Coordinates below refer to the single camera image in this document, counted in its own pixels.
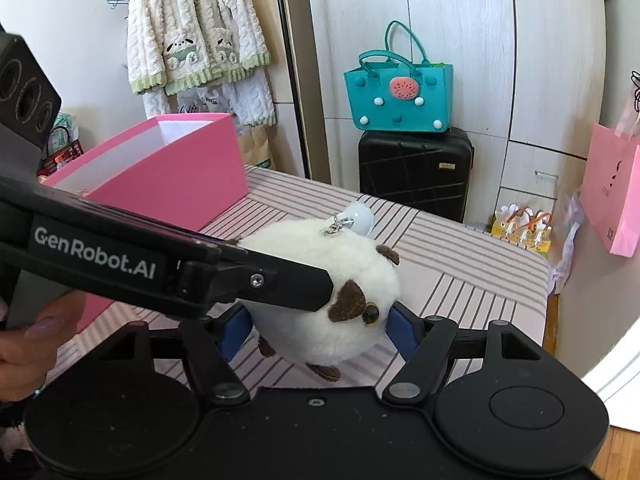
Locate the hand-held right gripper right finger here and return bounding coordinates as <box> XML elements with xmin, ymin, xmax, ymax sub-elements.
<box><xmin>382</xmin><ymin>304</ymin><xmax>545</xmax><ymax>406</ymax></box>

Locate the clear plastic bag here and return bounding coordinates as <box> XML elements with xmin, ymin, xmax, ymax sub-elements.
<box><xmin>549</xmin><ymin>191</ymin><xmax>587</xmax><ymax>293</ymax></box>

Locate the white green fluffy robe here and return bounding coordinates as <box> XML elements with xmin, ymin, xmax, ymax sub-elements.
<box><xmin>125</xmin><ymin>0</ymin><xmax>278</xmax><ymax>127</ymax></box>

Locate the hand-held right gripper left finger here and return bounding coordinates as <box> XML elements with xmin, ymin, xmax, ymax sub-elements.
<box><xmin>92</xmin><ymin>305</ymin><xmax>252</xmax><ymax>407</ymax></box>

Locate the teal felt tote bag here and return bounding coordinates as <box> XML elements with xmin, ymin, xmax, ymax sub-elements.
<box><xmin>343</xmin><ymin>20</ymin><xmax>454</xmax><ymax>134</ymax></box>

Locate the person's left hand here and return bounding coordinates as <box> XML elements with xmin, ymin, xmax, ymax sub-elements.
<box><xmin>0</xmin><ymin>291</ymin><xmax>90</xmax><ymax>403</ymax></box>

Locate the pink paper bag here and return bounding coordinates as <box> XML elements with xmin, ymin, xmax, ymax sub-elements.
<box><xmin>580</xmin><ymin>95</ymin><xmax>640</xmax><ymax>259</ymax></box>

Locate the yellow toy pack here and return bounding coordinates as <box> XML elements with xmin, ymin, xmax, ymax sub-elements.
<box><xmin>490</xmin><ymin>204</ymin><xmax>553</xmax><ymax>257</ymax></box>

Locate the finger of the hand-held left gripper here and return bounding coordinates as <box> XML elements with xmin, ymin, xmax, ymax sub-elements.
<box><xmin>167</xmin><ymin>246</ymin><xmax>335</xmax><ymax>320</ymax></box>

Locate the green tissue pack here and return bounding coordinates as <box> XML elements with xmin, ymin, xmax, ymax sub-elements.
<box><xmin>50</xmin><ymin>111</ymin><xmax>81</xmax><ymax>158</ymax></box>

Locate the red checked basket bag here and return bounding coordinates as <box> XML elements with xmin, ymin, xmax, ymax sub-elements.
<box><xmin>36</xmin><ymin>127</ymin><xmax>86</xmax><ymax>177</ymax></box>

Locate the brown paper bag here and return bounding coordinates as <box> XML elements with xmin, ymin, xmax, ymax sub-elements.
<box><xmin>235</xmin><ymin>124</ymin><xmax>275</xmax><ymax>170</ymax></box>

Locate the striped tablecloth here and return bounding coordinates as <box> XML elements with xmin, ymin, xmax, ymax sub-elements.
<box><xmin>47</xmin><ymin>164</ymin><xmax>551</xmax><ymax>391</ymax></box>

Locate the pink cardboard box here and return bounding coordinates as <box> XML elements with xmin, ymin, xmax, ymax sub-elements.
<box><xmin>37</xmin><ymin>113</ymin><xmax>250</xmax><ymax>333</ymax></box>

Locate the black clothes rack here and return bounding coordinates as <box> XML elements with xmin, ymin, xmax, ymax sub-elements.
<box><xmin>275</xmin><ymin>0</ymin><xmax>315</xmax><ymax>179</ymax></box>

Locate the white door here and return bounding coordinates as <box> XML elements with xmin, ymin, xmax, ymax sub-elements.
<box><xmin>580</xmin><ymin>305</ymin><xmax>640</xmax><ymax>433</ymax></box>

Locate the grey three-door wardrobe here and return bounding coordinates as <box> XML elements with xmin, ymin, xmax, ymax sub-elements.
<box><xmin>300</xmin><ymin>0</ymin><xmax>608</xmax><ymax>233</ymax></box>

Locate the black suitcase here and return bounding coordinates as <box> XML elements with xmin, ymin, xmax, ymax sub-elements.
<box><xmin>358</xmin><ymin>127</ymin><xmax>475</xmax><ymax>224</ymax></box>

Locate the light wooden wardrobe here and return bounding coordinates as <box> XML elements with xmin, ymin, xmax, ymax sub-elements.
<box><xmin>262</xmin><ymin>50</ymin><xmax>303</xmax><ymax>173</ymax></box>

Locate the white round plush toy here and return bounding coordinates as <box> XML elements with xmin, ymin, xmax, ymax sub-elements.
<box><xmin>237</xmin><ymin>200</ymin><xmax>402</xmax><ymax>382</ymax></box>

